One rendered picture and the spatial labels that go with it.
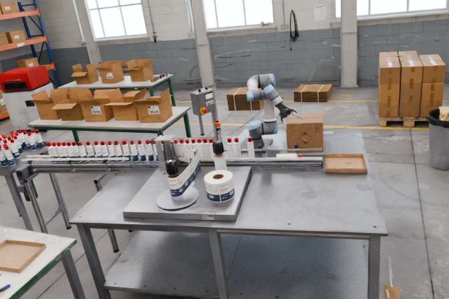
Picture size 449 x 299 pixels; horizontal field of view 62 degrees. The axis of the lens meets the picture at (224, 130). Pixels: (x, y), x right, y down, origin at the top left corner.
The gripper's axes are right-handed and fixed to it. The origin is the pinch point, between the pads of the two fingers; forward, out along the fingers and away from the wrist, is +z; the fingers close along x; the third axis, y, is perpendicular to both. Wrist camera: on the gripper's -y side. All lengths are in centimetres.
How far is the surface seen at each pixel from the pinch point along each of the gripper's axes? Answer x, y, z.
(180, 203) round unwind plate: 100, -13, -2
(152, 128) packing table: 101, 173, -86
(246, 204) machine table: 63, -14, 25
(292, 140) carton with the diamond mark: 0.1, 39.3, 11.2
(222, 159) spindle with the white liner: 58, 6, -10
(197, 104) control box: 49, 25, -57
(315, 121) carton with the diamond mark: -22.4, 28.5, 9.0
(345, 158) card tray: -24, 25, 47
